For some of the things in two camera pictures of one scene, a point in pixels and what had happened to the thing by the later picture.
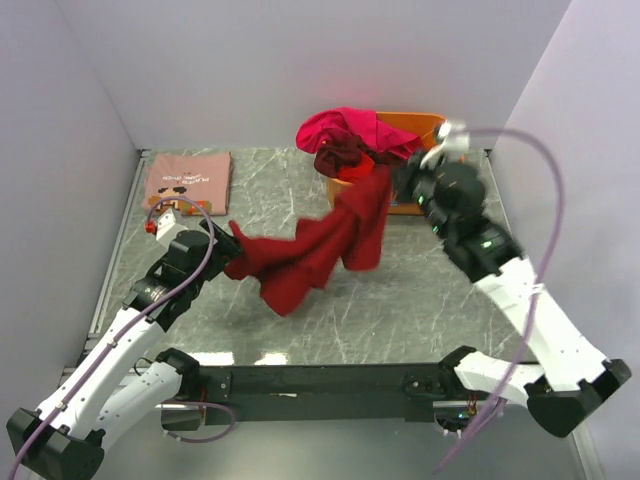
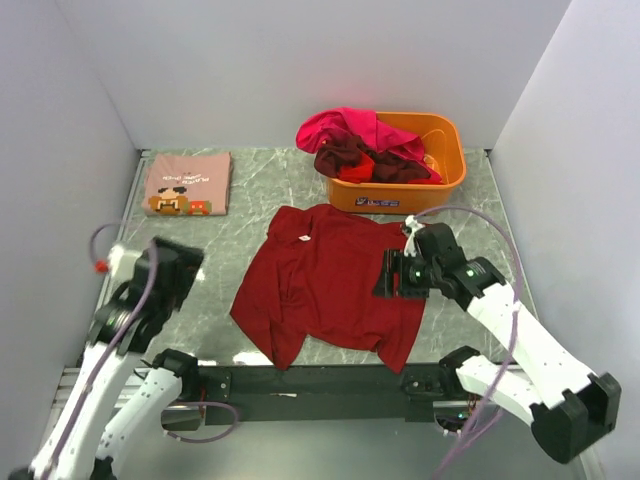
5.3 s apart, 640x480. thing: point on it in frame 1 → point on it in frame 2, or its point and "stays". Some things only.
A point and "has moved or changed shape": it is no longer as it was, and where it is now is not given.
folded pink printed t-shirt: x=204 y=176 stays
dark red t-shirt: x=291 y=271 has moved or changed shape
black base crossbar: x=326 y=393 stays
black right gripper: x=411 y=172 → x=392 y=261
